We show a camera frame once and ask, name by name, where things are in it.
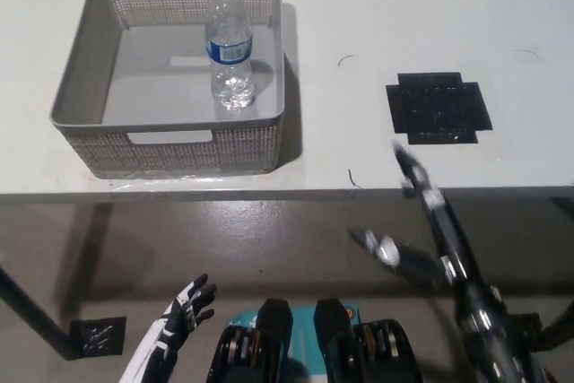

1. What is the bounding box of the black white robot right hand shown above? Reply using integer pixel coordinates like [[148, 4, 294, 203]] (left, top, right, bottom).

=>
[[348, 142, 489, 300]]

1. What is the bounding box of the grey perforated plastic basket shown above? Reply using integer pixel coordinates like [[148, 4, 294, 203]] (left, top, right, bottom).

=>
[[48, 0, 289, 179]]

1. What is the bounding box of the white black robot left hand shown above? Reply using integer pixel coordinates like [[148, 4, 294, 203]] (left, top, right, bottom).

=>
[[122, 272, 217, 383]]

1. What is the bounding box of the clear plastic water bottle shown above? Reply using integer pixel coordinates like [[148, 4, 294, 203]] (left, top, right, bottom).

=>
[[204, 0, 257, 112]]

